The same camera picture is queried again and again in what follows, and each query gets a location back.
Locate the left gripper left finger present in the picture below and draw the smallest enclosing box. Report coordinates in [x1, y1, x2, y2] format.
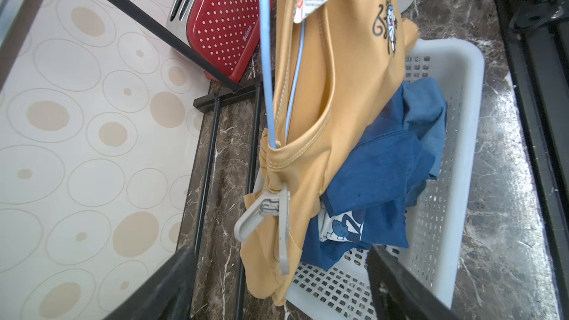
[107, 247, 198, 319]

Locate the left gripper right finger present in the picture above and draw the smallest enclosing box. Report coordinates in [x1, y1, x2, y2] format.
[366, 245, 457, 320]

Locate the dark blue t-shirt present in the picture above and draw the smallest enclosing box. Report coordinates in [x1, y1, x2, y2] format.
[301, 88, 435, 270]

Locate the slate blue t-shirt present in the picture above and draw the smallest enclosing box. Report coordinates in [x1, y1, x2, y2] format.
[402, 77, 447, 179]

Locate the tan yellow t-shirt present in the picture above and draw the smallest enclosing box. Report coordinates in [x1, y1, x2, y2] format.
[239, 0, 420, 307]

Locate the light blue hanger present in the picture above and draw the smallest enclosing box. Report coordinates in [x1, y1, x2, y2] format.
[259, 0, 305, 149]

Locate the white plastic basket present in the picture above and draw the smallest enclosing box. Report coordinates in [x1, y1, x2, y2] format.
[287, 39, 485, 319]

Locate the clear grey clothespin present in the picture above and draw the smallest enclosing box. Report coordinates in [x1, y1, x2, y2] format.
[233, 181, 292, 276]

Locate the black clothes rack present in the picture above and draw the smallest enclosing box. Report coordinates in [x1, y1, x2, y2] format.
[107, 0, 261, 315]

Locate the red toaster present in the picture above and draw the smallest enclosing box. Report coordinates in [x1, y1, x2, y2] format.
[166, 0, 259, 83]

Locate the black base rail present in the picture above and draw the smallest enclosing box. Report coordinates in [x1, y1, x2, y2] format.
[495, 0, 568, 319]

